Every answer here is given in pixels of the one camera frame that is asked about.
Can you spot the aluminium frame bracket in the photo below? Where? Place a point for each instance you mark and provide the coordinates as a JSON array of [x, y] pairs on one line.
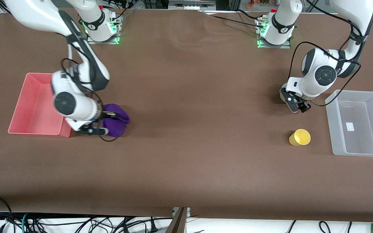
[[2, 9]]

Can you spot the white power strip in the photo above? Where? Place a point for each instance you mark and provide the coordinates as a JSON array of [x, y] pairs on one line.
[[191, 4]]

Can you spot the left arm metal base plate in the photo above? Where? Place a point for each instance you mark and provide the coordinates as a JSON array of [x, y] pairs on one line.
[[285, 46]]

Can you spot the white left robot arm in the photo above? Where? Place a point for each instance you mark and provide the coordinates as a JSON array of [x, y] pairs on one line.
[[325, 76]]

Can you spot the brown table cover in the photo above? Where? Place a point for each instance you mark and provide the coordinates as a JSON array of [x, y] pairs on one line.
[[186, 129]]

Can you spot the green bowl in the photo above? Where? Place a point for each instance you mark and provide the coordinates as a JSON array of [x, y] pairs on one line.
[[283, 86]]

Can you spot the purple cloth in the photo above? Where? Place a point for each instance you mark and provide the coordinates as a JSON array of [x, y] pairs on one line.
[[117, 124]]

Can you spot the white label sticker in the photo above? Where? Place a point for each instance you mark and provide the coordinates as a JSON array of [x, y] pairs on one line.
[[350, 127]]

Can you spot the metal table post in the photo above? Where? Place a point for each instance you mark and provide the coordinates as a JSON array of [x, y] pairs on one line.
[[178, 221]]

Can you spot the pink plastic bin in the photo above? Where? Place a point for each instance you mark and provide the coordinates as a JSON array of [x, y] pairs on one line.
[[34, 110]]

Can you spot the yellow cup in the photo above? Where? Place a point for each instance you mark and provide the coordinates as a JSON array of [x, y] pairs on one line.
[[300, 137]]

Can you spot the clear plastic bin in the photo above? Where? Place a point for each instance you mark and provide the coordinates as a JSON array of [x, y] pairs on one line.
[[361, 129]]

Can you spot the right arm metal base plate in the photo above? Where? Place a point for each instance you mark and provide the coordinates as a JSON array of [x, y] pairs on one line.
[[114, 38]]

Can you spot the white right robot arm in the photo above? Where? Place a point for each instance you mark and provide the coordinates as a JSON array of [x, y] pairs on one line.
[[76, 110]]

